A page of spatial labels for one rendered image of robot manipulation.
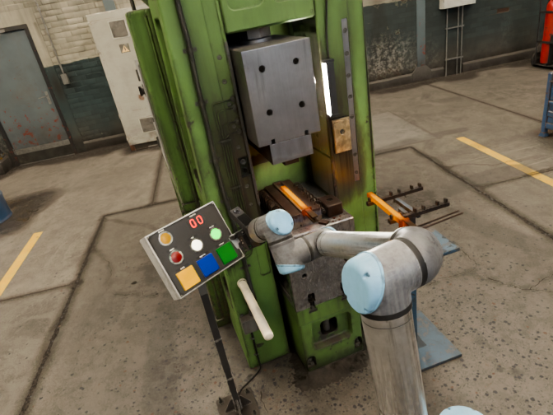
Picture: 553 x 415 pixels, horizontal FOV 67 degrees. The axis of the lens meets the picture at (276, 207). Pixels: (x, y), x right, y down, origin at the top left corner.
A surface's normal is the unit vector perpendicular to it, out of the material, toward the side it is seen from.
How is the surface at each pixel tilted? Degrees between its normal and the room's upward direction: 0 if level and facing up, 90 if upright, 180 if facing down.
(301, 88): 90
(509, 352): 0
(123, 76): 90
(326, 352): 89
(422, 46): 90
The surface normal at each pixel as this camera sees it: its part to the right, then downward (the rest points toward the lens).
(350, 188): 0.34, 0.38
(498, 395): -0.16, -0.88
